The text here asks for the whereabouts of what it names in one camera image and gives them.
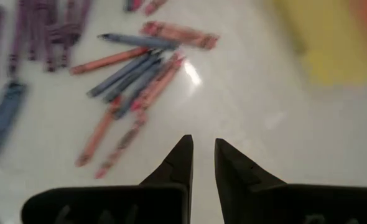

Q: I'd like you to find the pink crayon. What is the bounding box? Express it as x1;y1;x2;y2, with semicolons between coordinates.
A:
94;112;149;180

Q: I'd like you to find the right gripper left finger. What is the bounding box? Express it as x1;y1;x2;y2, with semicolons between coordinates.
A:
20;134;194;224

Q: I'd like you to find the small yellow plastic bin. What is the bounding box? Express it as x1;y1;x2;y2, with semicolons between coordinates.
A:
272;0;367;86

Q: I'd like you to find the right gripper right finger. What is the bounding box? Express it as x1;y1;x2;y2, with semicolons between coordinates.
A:
213;138;367;224

